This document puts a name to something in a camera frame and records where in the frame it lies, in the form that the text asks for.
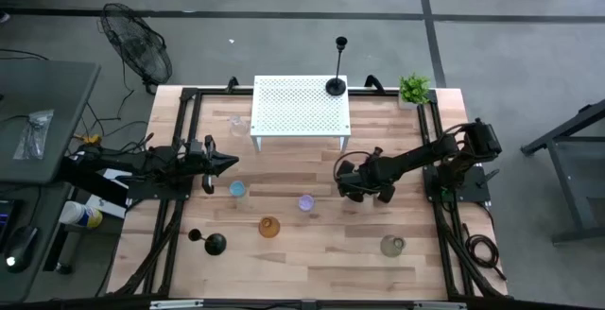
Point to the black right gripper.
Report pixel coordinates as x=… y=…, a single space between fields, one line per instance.
x=366 y=173

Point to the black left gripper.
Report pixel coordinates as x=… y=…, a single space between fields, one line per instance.
x=203 y=161

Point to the clear glass candle holder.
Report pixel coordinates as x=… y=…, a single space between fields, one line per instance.
x=238 y=126

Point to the green ribbed glass candle holder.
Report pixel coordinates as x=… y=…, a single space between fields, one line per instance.
x=391 y=246

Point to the amber ribbed glass candle holder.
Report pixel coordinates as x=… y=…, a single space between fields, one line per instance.
x=269 y=228

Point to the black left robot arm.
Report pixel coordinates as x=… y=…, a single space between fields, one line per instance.
x=142 y=161

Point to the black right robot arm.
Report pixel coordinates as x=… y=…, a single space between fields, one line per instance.
x=416 y=156

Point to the blue candle in glass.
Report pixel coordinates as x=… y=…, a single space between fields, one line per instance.
x=237 y=188

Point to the purple candle in glass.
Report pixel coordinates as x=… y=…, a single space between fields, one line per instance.
x=306 y=203

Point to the white perforated metal shelf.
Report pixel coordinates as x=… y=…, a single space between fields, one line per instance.
x=293 y=109

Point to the green plant in white pot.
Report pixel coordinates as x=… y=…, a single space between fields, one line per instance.
x=414 y=90

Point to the white cardboard box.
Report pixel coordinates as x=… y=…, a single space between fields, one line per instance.
x=108 y=206

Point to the black floor fan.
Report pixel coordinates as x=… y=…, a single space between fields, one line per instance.
x=137 y=45

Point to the white canister with yellow lid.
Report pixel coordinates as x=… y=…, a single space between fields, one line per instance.
x=78 y=213

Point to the black desk foot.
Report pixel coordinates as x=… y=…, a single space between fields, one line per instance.
x=59 y=253

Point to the dark grey desk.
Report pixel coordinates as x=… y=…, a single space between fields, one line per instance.
x=47 y=88

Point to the clear plastic bag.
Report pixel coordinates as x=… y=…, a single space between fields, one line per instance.
x=34 y=135

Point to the black computer mouse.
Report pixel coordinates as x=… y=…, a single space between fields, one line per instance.
x=23 y=246

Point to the person's shoe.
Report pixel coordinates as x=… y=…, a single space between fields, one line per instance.
x=4 y=16

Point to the black aluminium table frame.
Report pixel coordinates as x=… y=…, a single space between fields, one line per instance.
x=212 y=91

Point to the black frame bracket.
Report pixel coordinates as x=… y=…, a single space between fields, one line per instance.
x=373 y=82
x=231 y=83

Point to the silver metal bracket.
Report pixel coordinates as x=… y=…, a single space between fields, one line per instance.
x=175 y=304
x=439 y=305

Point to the grey metal table frame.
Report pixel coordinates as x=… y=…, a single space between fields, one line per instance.
x=562 y=129

